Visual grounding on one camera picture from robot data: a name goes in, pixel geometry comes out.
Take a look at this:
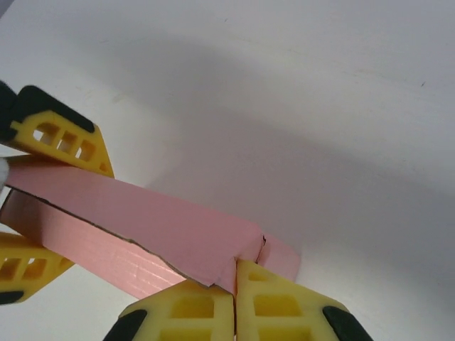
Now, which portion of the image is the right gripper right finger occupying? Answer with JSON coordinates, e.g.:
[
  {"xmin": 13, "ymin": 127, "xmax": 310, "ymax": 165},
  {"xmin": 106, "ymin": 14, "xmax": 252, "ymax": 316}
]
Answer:
[{"xmin": 235, "ymin": 259, "xmax": 373, "ymax": 341}]

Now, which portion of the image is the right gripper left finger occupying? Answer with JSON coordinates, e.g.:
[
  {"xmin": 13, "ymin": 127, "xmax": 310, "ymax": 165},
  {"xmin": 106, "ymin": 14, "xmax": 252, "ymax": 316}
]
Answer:
[{"xmin": 102, "ymin": 280, "xmax": 236, "ymax": 341}]

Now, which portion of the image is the pink cardboard box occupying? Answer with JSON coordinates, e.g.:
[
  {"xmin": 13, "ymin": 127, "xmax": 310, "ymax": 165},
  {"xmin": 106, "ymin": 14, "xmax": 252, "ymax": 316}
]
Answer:
[{"xmin": 0, "ymin": 156, "xmax": 301, "ymax": 300}]

